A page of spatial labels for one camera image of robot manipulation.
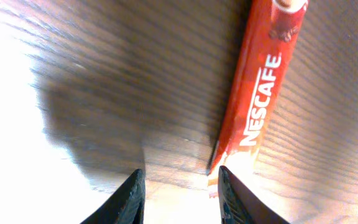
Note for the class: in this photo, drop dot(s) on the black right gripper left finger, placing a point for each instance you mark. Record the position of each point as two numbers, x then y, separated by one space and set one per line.
125 206

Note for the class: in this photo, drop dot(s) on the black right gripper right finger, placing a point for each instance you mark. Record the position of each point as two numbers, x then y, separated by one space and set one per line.
238 205

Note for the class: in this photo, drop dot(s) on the red white snack packet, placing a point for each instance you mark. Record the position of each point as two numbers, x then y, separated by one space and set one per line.
269 40

